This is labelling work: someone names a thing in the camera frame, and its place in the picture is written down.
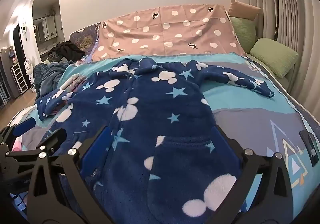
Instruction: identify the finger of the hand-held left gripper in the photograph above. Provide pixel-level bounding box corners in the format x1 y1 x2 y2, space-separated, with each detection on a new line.
0 117 36 146
37 129 68 156

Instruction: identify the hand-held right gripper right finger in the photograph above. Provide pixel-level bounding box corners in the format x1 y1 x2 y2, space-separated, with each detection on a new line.
214 125 293 224

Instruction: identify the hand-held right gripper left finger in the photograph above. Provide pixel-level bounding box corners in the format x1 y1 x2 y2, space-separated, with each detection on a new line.
27 126 114 224

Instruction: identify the blue fleece star-print pajama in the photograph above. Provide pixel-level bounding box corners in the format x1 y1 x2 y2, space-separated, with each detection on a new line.
36 58 275 224

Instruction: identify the pile of dark clothes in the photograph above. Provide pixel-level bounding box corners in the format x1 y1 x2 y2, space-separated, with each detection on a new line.
47 41 85 63

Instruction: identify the blue grey striped bed cover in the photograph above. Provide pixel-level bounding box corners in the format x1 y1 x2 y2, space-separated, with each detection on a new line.
0 52 320 214

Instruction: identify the white shelf rack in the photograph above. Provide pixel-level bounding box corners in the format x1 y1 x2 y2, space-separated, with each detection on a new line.
10 62 28 93

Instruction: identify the white cat figurine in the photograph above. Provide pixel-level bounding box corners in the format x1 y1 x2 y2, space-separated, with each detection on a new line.
24 59 35 87

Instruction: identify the teal fleece blanket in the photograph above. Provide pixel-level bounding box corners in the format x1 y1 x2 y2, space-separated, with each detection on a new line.
34 62 69 97

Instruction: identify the floral folded garment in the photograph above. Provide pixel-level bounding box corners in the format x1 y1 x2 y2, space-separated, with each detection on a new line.
60 74 87 90

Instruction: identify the black smartphone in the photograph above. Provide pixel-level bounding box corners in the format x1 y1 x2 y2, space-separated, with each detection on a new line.
299 130 316 168

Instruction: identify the small green pillow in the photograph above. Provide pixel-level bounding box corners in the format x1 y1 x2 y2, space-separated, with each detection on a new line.
249 38 299 78

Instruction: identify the purple tree-print cloth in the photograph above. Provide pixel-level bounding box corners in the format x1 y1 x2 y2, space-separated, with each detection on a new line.
69 24 100 56

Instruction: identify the large green pillow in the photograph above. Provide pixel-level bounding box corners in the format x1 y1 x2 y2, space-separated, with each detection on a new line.
229 16 257 52

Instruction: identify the beige curtain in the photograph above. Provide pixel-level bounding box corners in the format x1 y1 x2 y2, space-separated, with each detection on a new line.
244 0 320 115

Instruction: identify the pink polka dot sheet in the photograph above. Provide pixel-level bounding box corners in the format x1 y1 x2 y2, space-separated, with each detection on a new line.
91 4 247 62

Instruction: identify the tan pillow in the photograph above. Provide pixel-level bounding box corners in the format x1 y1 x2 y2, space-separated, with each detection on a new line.
227 0 262 20

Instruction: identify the white wall decoration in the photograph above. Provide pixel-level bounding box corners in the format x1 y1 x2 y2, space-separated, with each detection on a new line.
20 21 28 39

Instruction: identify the wall mirror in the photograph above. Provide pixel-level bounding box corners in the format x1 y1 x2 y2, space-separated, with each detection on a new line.
34 18 57 41

